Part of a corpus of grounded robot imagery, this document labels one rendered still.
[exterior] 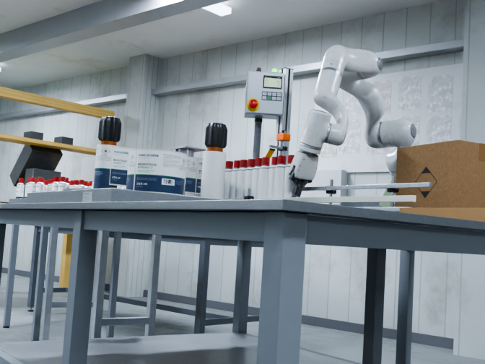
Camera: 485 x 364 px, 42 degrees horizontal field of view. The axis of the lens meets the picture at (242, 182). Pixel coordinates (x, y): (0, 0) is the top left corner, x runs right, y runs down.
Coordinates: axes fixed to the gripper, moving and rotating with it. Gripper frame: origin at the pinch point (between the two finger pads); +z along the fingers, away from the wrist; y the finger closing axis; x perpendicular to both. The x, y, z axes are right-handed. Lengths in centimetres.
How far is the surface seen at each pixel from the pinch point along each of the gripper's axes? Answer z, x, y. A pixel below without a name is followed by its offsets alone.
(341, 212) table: -20, 92, 70
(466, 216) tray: -19, 81, 13
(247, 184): 7.0, -28.5, 2.0
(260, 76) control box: -37, -48, -3
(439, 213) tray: -17, 73, 13
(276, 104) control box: -27.1, -39.8, -9.6
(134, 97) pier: 40, -508, -169
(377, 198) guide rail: -11.4, 42.6, 4.3
